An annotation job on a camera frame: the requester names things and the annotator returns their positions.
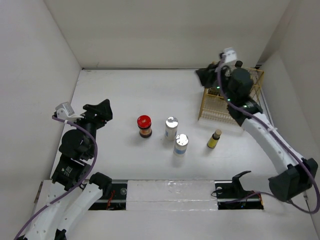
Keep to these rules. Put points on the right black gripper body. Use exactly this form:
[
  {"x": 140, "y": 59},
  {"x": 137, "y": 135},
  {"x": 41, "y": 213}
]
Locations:
[{"x": 224, "y": 79}]

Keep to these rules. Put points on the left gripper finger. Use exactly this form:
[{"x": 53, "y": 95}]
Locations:
[
  {"x": 94, "y": 109},
  {"x": 104, "y": 110}
]

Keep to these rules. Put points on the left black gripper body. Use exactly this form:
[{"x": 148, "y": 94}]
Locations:
[{"x": 92, "y": 123}]

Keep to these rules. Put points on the red lid sauce jar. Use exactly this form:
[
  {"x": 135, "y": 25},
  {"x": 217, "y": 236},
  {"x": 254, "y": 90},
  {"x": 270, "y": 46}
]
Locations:
[{"x": 144, "y": 124}]

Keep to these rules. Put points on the silver lid shaker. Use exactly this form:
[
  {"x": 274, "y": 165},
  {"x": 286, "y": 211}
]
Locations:
[
  {"x": 181, "y": 145},
  {"x": 171, "y": 128}
]

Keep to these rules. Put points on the small yellow label bottle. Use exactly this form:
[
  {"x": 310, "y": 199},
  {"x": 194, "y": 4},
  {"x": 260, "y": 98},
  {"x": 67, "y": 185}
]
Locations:
[{"x": 212, "y": 142}]

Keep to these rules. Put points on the silver lid shaker front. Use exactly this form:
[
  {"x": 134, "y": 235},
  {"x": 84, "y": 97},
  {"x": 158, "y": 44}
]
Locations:
[{"x": 181, "y": 145}]

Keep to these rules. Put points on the glass cruet gold spout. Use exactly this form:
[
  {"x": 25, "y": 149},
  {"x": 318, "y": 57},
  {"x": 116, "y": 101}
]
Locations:
[{"x": 213, "y": 91}]

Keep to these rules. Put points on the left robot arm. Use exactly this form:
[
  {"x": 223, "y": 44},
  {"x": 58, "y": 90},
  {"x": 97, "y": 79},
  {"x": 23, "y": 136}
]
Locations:
[{"x": 72, "y": 190}]

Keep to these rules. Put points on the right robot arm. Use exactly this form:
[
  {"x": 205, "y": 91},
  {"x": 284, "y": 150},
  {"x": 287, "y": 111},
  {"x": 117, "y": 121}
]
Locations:
[{"x": 295, "y": 174}]

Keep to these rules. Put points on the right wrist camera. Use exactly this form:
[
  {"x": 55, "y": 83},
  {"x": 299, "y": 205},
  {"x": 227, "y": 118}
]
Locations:
[{"x": 228, "y": 55}]

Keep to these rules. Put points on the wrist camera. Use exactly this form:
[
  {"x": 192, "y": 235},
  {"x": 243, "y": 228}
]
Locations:
[
  {"x": 228, "y": 55},
  {"x": 65, "y": 112}
]

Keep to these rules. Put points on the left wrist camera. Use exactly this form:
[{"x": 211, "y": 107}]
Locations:
[{"x": 65, "y": 112}]

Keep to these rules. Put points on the gold wire basket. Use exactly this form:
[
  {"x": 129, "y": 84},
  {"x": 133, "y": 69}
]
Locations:
[{"x": 215, "y": 110}]

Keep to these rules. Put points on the black mounting rail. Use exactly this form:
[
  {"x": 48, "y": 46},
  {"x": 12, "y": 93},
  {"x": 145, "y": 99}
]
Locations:
[{"x": 116, "y": 199}]

